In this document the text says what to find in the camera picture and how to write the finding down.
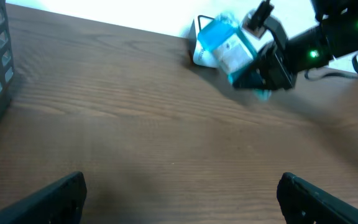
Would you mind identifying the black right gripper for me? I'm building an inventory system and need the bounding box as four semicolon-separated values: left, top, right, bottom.
232;41;296;91

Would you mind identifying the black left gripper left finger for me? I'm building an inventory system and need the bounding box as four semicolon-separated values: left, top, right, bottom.
0;171;87;224

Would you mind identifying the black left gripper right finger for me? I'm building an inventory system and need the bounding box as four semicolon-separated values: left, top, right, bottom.
277;172;358;224

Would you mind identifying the blue mouthwash bottle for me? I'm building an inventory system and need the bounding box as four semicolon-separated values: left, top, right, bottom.
197;13;257;86

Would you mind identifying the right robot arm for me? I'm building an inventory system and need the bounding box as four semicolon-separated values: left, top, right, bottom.
228;0;358;91

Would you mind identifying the white barcode scanner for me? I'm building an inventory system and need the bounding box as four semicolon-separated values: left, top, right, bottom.
187;15;218;68

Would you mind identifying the black cable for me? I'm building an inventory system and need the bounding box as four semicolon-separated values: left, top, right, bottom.
304;51;358;82

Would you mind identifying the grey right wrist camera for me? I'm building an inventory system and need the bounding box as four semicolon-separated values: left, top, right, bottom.
241;0;274;39

